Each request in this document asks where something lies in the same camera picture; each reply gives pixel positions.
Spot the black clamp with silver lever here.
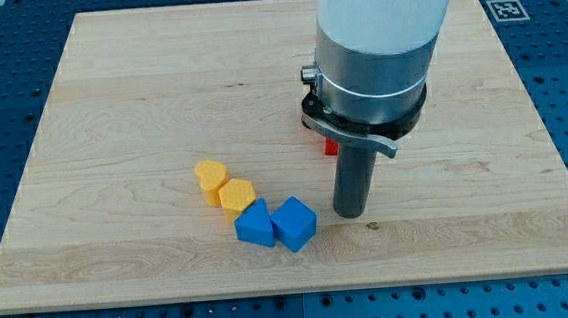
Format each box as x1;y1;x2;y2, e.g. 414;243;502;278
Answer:
301;65;427;159

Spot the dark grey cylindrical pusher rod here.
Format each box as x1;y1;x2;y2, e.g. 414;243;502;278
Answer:
333;145;377;219

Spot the red circle block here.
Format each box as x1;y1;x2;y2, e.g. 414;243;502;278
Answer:
323;138;339;157

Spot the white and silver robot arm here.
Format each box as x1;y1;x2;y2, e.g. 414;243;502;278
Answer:
301;0;450;219

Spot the blue cube block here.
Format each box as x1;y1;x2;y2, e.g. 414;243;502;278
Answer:
270;196;317;253

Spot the yellow hexagon block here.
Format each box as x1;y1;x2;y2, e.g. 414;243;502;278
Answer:
218;178;257;223

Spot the blue triangle block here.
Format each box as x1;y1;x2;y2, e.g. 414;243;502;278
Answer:
234;198;276;247

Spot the yellow heart block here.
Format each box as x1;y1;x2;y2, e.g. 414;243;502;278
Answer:
194;160;229;207

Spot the wooden board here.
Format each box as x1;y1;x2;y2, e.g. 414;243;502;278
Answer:
0;0;568;315

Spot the white fiducial marker tag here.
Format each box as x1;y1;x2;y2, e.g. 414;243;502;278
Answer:
486;0;530;23

